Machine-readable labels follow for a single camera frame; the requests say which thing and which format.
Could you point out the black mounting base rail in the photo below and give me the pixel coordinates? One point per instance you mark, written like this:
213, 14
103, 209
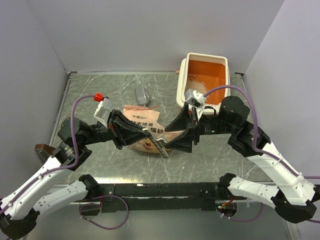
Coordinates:
203, 196

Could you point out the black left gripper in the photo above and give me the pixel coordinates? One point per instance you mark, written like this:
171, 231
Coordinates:
115, 120

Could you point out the clean litter pile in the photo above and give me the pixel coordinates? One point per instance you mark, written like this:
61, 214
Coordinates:
202, 83

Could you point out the orange and white litter box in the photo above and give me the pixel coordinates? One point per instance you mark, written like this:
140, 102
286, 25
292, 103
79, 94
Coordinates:
201, 72

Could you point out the brown dustpan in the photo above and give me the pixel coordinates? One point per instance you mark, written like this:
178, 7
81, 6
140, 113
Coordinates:
43, 151

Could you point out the grey metal litter scoop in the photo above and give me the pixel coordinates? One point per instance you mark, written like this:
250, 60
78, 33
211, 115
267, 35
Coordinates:
142, 97

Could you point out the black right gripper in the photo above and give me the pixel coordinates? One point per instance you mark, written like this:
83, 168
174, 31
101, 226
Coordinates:
184, 143

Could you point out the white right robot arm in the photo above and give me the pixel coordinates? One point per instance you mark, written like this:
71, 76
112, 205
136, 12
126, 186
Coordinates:
291, 196

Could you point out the pink cat litter bag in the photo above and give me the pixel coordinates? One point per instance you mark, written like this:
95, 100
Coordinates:
147, 117

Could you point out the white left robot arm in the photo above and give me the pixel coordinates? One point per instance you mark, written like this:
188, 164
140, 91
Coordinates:
21, 210

